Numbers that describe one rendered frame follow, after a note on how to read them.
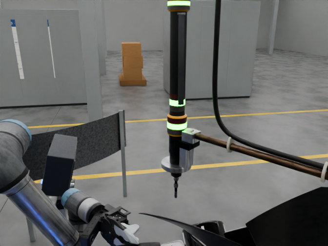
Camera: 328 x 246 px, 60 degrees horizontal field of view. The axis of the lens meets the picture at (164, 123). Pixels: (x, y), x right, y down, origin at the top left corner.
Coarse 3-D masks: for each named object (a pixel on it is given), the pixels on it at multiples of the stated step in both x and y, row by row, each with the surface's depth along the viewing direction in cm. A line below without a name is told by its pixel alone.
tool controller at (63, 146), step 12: (60, 144) 130; (72, 144) 133; (48, 156) 117; (60, 156) 119; (72, 156) 122; (48, 168) 119; (60, 168) 120; (72, 168) 122; (48, 180) 121; (60, 180) 122; (72, 180) 131; (48, 192) 123; (60, 192) 124
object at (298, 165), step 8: (200, 136) 59; (208, 136) 58; (216, 144) 56; (224, 144) 55; (232, 144) 54; (240, 152) 53; (248, 152) 52; (256, 152) 51; (264, 152) 51; (264, 160) 50; (272, 160) 49; (280, 160) 48; (288, 160) 48; (296, 168) 47; (304, 168) 46; (312, 168) 45; (320, 176) 44
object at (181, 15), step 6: (180, 12) 54; (180, 18) 54; (180, 24) 54; (180, 30) 55; (180, 36) 55; (180, 42) 55; (180, 48) 55; (180, 54) 56; (180, 60) 56; (180, 66) 56; (180, 72) 57; (180, 78) 57; (180, 84) 57; (180, 90) 58; (180, 96) 58; (180, 102) 59
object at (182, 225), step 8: (152, 216) 52; (160, 216) 50; (176, 224) 53; (184, 224) 48; (192, 232) 56; (200, 232) 50; (208, 232) 47; (200, 240) 66; (208, 240) 55; (216, 240) 50; (224, 240) 47
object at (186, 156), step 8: (184, 136) 60; (192, 136) 59; (184, 144) 60; (192, 144) 60; (184, 152) 62; (192, 152) 63; (168, 160) 67; (184, 160) 62; (192, 160) 64; (168, 168) 63; (176, 168) 63; (184, 168) 63
